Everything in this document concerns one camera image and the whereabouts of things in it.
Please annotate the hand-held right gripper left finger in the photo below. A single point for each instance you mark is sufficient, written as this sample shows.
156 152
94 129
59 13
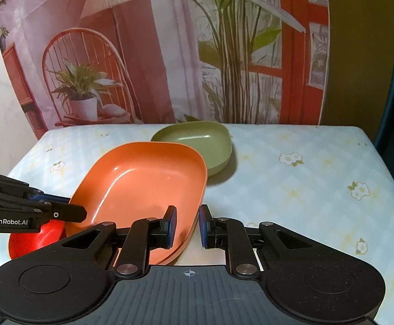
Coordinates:
171 226

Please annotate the printed backdrop cloth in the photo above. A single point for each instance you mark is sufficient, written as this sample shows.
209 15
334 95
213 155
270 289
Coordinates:
156 40

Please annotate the red bowl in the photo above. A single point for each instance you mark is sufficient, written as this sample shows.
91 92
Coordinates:
27 247

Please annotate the orange plate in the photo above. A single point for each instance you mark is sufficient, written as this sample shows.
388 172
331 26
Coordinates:
142 182

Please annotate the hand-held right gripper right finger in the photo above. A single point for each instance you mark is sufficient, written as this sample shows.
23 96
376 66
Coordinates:
203 228

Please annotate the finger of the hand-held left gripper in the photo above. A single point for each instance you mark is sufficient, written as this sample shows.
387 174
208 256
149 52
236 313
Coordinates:
10 186
68 213

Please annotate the floral tablecloth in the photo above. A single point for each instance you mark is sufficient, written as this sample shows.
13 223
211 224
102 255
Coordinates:
302 182

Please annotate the dark green plate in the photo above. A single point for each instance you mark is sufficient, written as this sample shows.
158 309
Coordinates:
200 142

